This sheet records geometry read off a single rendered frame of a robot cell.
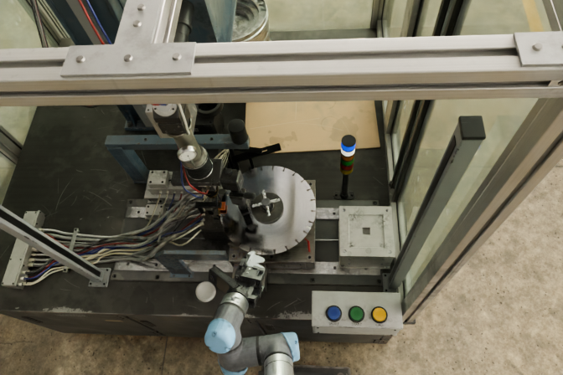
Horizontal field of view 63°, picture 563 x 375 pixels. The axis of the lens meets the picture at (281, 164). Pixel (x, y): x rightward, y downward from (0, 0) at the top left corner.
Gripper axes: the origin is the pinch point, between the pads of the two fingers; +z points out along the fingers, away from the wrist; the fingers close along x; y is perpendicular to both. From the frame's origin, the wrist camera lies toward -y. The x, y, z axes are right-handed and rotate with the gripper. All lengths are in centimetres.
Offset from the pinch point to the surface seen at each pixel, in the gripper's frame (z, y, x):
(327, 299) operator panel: -0.1, 26.0, -11.3
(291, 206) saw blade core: 19.3, 8.1, 7.8
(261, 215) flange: 13.9, -0.7, 5.6
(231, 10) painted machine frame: 38, -21, 66
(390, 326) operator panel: -3.4, 46.2, -13.5
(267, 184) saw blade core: 24.6, -1.9, 11.4
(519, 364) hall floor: 57, 114, -81
